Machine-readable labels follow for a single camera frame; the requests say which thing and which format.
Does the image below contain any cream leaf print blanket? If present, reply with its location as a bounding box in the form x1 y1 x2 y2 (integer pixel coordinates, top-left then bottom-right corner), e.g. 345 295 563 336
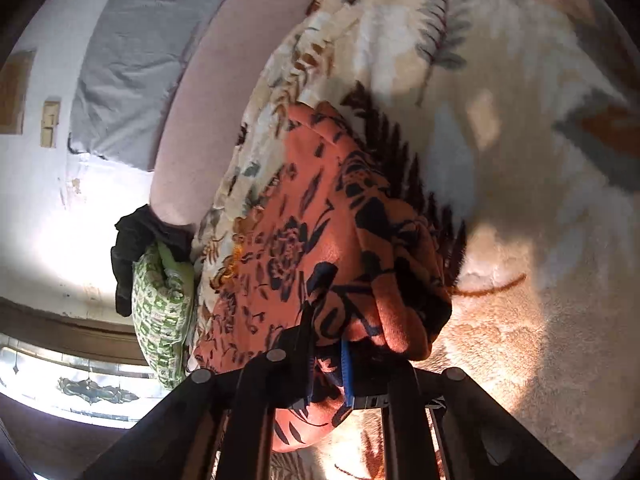
187 0 640 480

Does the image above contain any orange floral garment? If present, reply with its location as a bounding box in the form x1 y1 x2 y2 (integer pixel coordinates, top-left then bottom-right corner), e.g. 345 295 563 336
192 101 453 453

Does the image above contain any beige wall switch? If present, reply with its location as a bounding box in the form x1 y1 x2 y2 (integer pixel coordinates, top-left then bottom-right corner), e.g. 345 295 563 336
40 101 61 149

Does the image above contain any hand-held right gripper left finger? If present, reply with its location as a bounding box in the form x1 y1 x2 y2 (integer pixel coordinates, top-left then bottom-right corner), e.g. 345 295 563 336
75 266 322 480

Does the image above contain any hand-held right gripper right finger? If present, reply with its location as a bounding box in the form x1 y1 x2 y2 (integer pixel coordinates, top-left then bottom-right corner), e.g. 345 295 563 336
340 340 581 480

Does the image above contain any black cloth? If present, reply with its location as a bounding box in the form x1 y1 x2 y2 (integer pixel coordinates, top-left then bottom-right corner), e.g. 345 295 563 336
112 204 193 317

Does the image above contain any pink bed sheet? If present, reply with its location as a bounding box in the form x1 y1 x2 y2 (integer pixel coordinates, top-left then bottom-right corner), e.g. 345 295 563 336
150 0 351 233

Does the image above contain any grey pillow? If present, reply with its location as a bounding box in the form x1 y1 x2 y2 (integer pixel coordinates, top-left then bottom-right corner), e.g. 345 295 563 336
67 0 251 171

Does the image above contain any window with patterned glass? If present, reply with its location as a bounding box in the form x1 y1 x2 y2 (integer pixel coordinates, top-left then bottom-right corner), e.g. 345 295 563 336
0 332 168 430

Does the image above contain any green patterned pillow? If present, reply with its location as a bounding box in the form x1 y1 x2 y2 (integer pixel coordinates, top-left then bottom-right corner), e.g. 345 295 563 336
131 242 196 391

